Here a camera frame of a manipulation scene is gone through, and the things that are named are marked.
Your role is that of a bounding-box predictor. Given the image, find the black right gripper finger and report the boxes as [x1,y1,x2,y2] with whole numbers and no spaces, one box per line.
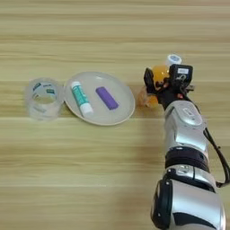
[143,67,157,94]

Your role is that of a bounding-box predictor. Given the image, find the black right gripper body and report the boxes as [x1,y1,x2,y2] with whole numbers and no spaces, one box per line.
[151,80,196,111]

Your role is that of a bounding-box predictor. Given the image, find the orange juice bottle white cap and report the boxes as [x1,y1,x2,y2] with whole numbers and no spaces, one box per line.
[137,54,183,110]

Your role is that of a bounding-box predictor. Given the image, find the purple rectangular block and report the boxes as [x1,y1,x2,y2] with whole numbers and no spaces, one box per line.
[95,86,120,111]

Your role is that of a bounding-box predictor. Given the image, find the beige round plate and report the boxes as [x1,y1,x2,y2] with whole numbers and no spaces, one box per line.
[64,71,137,127]

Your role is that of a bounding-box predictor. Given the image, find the green white glue stick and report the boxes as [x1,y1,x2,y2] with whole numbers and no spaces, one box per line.
[70,81,94,119]

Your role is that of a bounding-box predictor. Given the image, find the clear tape roll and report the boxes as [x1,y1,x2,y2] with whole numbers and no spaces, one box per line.
[24,76,66,122]

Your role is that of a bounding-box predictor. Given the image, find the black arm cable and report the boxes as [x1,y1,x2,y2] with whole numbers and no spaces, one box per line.
[203,128,230,189]

